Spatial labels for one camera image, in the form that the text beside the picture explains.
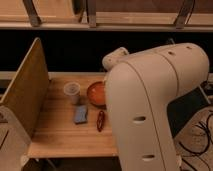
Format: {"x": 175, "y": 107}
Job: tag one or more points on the left metal bracket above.
{"x": 34, "y": 19}

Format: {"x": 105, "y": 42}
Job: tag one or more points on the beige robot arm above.
{"x": 138, "y": 90}

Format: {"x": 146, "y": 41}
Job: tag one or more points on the red scissors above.
{"x": 100, "y": 121}

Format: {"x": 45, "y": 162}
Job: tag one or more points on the orange bowl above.
{"x": 96, "y": 93}

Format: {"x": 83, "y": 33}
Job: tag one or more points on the translucent plastic cup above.
{"x": 72, "y": 90}

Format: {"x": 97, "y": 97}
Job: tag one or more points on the blue sponge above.
{"x": 80, "y": 115}

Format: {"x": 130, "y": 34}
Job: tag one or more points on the middle metal bracket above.
{"x": 91, "y": 12}

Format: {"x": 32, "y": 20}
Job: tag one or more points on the metal bracket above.
{"x": 34, "y": 19}
{"x": 184, "y": 13}
{"x": 91, "y": 12}

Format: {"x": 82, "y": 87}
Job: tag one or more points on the wooden upper shelf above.
{"x": 111, "y": 15}

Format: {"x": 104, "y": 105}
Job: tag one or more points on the right dark side panel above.
{"x": 182, "y": 109}

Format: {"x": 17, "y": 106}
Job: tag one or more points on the left wooden side panel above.
{"x": 23, "y": 98}

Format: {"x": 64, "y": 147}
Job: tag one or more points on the right metal bracket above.
{"x": 184, "y": 13}

